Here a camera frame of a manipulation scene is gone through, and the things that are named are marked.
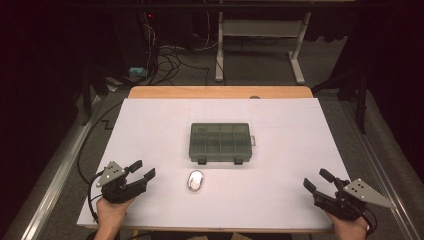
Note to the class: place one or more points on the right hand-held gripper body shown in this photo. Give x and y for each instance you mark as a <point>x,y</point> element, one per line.
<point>343,203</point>

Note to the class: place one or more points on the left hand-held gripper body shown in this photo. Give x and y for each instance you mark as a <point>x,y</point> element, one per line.
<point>115,191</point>

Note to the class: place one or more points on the grey translucent compartment box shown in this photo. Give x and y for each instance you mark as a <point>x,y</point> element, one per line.
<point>220,143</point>

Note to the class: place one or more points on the person's left hand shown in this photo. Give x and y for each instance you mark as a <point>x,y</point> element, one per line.
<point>110,215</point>

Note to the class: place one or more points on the person's right hand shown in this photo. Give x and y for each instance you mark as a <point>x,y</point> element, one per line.
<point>350,230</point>

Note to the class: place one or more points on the white board mat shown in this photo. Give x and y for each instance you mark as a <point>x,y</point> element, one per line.
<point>266,186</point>

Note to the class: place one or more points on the black metal stand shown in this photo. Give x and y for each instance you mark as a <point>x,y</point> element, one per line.
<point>361,100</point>
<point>87,96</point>

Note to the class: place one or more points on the teal object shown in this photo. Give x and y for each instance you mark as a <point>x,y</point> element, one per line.
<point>137,71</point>

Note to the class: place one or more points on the aluminium floor rail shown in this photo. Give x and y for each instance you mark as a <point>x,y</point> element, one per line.
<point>376,160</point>
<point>63,170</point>

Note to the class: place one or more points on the white metal desk frame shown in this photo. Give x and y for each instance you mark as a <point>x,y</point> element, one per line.
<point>263,28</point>

